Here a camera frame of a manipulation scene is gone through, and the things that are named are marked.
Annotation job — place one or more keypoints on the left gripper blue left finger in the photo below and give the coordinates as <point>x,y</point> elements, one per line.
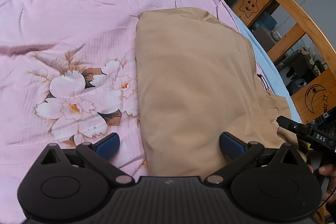
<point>108,146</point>

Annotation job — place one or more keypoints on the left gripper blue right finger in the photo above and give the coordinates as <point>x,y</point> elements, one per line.
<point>231,146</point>

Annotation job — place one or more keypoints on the tan hooded zip jacket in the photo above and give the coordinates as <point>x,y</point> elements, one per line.
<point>197,78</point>

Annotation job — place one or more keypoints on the person's right hand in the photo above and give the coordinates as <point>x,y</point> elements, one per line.
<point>326,174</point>

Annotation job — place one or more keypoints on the pink floral quilt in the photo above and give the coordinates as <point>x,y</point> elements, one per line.
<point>68,75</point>

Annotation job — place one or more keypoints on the blue water jug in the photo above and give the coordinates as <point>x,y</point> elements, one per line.
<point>266,20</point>

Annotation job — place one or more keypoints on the wooden bed frame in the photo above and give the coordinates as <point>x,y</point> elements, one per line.
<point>318,96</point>

